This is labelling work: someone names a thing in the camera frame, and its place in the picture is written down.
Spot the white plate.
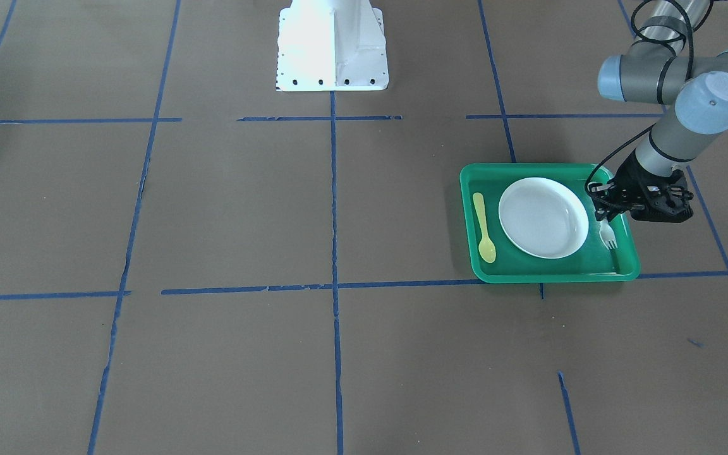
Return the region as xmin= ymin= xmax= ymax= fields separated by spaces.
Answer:
xmin=497 ymin=178 xmax=589 ymax=260

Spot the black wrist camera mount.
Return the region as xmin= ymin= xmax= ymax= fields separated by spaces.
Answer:
xmin=630 ymin=168 xmax=695 ymax=224

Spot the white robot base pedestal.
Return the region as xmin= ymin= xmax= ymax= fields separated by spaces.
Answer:
xmin=275 ymin=1 xmax=390 ymax=92

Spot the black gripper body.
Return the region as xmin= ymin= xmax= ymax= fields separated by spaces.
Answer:
xmin=612 ymin=157 xmax=670 ymax=205

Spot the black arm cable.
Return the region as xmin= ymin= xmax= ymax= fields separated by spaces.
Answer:
xmin=585 ymin=0 xmax=713 ymax=197

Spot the white plastic fork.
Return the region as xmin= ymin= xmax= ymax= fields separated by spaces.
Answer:
xmin=598 ymin=219 xmax=619 ymax=250

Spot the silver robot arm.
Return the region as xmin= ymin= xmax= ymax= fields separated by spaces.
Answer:
xmin=585 ymin=1 xmax=728 ymax=224

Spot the small blue tape scrap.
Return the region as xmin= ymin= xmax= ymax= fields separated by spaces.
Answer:
xmin=687 ymin=339 xmax=705 ymax=349

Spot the yellow plastic spoon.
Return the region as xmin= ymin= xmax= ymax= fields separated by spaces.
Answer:
xmin=471 ymin=192 xmax=497 ymax=263

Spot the green plastic tray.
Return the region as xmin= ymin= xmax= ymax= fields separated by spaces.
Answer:
xmin=459 ymin=163 xmax=641 ymax=283

